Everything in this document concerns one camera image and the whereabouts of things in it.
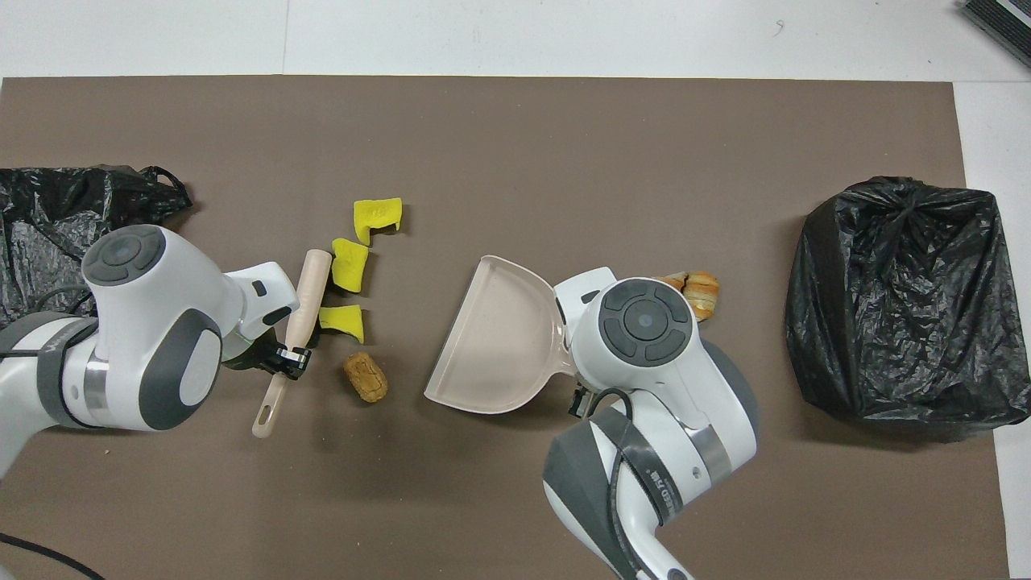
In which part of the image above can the beige hand brush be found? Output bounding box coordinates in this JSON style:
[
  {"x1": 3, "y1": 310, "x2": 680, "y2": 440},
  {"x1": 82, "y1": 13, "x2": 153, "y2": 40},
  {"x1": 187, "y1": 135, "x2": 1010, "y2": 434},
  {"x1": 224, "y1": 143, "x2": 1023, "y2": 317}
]
[{"x1": 252, "y1": 249, "x2": 333, "y2": 440}]

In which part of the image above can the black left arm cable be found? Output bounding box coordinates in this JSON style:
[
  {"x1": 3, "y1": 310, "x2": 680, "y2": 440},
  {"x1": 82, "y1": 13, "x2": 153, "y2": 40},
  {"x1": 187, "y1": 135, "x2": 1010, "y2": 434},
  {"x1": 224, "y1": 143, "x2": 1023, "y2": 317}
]
[{"x1": 0, "y1": 286, "x2": 106, "y2": 580}]

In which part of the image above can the black trash bag with handles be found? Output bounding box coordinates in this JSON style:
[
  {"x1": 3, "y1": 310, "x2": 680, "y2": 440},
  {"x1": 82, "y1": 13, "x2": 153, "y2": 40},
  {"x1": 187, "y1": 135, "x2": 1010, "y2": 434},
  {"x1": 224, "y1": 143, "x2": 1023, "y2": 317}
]
[{"x1": 0, "y1": 165, "x2": 194, "y2": 327}]

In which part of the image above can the beige plastic dustpan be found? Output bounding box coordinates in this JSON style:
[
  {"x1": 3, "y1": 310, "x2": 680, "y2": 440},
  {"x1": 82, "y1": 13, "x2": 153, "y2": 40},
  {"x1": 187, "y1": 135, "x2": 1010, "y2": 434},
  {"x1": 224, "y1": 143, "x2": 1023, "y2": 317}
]
[{"x1": 424, "y1": 255, "x2": 578, "y2": 416}]

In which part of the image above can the brown bread roll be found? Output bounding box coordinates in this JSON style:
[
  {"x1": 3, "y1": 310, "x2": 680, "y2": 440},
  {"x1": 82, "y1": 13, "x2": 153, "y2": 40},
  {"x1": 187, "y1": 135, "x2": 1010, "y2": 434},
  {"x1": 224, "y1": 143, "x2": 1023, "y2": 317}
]
[{"x1": 343, "y1": 352, "x2": 389, "y2": 404}]

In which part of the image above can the black trash bag bin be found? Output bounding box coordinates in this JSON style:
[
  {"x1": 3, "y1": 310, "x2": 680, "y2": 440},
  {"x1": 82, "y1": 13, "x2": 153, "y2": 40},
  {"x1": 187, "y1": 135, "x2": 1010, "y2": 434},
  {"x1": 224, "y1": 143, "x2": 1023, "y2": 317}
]
[{"x1": 785, "y1": 176, "x2": 1031, "y2": 444}]

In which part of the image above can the dark ribbed panel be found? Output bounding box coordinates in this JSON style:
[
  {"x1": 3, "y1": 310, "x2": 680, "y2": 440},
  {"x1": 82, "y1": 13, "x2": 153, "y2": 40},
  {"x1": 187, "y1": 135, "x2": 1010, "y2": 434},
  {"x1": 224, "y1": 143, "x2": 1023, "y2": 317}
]
[{"x1": 961, "y1": 0, "x2": 1031, "y2": 67}]

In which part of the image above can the brown table mat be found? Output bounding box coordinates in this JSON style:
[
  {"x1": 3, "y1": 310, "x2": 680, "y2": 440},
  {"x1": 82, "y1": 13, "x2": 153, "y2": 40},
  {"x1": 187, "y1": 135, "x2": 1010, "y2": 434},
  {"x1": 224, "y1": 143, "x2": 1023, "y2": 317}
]
[{"x1": 0, "y1": 77, "x2": 1012, "y2": 580}]

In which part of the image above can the yellow and green sponge piece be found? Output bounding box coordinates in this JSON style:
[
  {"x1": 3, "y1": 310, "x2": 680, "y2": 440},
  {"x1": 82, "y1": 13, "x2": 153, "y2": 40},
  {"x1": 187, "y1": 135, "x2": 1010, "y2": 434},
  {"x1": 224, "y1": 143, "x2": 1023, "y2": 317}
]
[
  {"x1": 353, "y1": 197, "x2": 403, "y2": 247},
  {"x1": 318, "y1": 304, "x2": 365, "y2": 345},
  {"x1": 331, "y1": 238, "x2": 370, "y2": 294}
]

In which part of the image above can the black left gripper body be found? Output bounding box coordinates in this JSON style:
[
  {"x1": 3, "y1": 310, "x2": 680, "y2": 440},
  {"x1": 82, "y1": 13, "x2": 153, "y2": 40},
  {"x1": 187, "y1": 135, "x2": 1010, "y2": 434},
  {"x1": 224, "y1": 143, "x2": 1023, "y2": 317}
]
[{"x1": 224, "y1": 332, "x2": 283, "y2": 373}]

